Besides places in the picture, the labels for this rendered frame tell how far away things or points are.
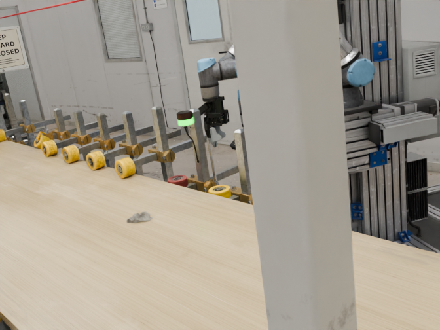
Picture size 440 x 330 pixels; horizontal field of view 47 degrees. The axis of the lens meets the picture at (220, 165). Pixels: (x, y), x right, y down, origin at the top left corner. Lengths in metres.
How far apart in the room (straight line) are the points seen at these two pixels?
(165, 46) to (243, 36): 6.01
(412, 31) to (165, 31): 3.04
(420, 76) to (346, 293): 2.32
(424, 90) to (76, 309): 1.97
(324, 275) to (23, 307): 1.09
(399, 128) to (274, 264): 1.97
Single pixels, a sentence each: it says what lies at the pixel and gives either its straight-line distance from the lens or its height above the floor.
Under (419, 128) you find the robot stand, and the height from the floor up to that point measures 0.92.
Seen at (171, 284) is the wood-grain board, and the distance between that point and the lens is 1.29.
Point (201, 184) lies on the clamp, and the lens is 2.05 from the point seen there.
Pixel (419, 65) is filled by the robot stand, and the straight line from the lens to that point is 2.64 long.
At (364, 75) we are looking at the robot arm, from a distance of 2.16.
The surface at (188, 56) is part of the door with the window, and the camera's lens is 6.04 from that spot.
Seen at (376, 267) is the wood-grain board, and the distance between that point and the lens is 1.27.
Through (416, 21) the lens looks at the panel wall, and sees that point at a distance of 4.38.
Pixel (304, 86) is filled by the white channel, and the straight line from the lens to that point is 0.30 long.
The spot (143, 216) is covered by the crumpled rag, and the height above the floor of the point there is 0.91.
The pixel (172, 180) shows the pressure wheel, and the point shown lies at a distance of 2.01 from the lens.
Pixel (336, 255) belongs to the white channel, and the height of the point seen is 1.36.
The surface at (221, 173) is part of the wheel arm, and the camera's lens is 2.17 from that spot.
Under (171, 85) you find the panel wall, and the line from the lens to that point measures 6.38.
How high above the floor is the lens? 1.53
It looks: 17 degrees down
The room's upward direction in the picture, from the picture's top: 8 degrees counter-clockwise
